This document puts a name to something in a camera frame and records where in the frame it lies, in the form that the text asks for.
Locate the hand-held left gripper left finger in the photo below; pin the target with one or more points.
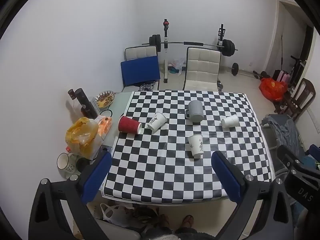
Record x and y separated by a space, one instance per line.
96 177

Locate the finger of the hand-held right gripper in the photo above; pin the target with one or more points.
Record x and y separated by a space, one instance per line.
314 150
285 153

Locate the grey cloth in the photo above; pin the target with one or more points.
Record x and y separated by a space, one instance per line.
285 130

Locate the white padded chair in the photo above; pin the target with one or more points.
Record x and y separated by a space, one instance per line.
202 66
141 52

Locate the white plastic bag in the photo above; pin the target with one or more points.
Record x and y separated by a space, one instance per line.
115 213

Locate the orange red plastic bag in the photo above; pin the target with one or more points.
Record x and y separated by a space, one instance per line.
272 88

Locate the white mug with dark rim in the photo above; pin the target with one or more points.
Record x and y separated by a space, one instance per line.
65 163

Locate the long barbell with black weights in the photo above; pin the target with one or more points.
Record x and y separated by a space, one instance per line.
228 47

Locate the clear plastic bag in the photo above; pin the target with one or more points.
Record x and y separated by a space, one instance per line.
178 64

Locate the person's foot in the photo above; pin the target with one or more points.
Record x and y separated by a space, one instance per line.
187 221

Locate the black round cup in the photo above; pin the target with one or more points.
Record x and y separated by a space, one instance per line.
82 164

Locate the white door frame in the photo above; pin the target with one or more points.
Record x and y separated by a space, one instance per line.
272 30

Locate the grey mug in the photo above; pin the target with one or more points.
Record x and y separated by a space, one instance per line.
195 111

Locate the white printed paper cup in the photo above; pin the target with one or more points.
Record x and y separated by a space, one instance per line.
155 121
196 145

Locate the blue board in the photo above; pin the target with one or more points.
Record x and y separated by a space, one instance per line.
140 71

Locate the small plain white paper cup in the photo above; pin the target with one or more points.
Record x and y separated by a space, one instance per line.
230 120

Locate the orange snack packet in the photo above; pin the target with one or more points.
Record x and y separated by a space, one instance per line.
103 127

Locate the weight bench rack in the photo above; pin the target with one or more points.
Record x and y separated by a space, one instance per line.
165 52

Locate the red ribbed paper cup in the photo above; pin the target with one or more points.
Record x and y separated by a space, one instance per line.
127 125

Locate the person's leg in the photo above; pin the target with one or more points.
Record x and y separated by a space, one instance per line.
172 233

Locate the glass bowl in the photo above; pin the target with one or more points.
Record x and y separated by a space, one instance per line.
147 86

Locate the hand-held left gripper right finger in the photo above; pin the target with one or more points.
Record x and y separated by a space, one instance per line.
227 177

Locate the black cylindrical canister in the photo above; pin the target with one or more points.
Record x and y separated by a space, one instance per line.
84 101

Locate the patterned plate with food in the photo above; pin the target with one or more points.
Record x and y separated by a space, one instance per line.
105 99

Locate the yellow plastic bag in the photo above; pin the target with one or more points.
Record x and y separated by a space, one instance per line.
81 136

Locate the black white checkered tablecloth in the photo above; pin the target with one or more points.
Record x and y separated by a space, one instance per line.
160 170

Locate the black kick scooter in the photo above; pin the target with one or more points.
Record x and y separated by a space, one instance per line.
298 66

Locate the short barbell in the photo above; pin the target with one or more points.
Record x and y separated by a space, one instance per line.
235 69

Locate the black rimmed dish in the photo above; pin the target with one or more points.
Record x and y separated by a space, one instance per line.
106 113

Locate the dark wooden chair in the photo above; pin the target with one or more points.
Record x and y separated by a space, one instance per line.
303 92

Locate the pink suitcase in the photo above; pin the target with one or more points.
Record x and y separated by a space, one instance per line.
281 75

